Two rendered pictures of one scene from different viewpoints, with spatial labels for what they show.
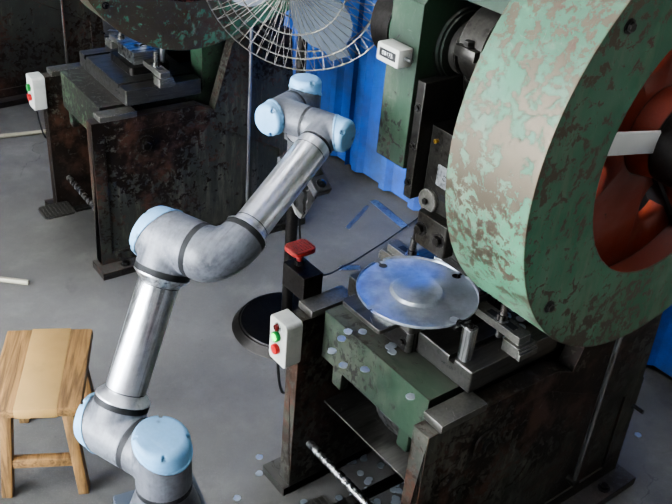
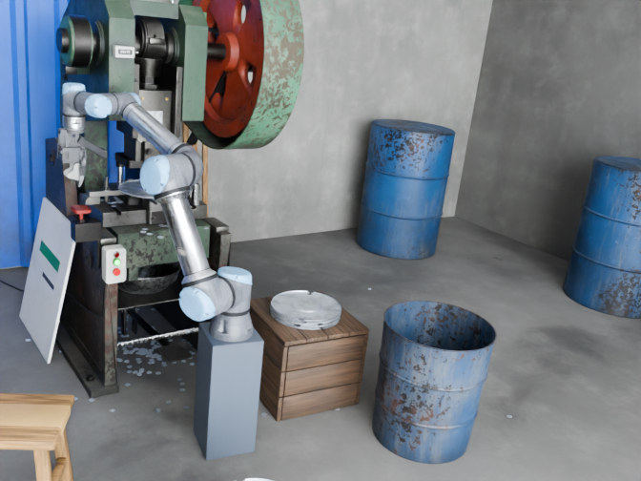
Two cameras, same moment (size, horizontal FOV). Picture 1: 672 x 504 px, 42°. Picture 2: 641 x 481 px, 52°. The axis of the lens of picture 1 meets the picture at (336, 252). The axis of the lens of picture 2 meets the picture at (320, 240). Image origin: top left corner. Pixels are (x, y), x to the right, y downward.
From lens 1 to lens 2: 2.55 m
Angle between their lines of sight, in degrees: 79
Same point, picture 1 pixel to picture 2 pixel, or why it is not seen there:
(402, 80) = (124, 68)
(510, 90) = (281, 25)
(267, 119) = (105, 105)
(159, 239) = (179, 167)
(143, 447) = (244, 275)
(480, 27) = (155, 27)
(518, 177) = (296, 56)
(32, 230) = not seen: outside the picture
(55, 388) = (42, 406)
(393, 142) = not seen: hidden behind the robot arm
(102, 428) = (218, 289)
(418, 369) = not seen: hidden behind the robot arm
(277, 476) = (105, 386)
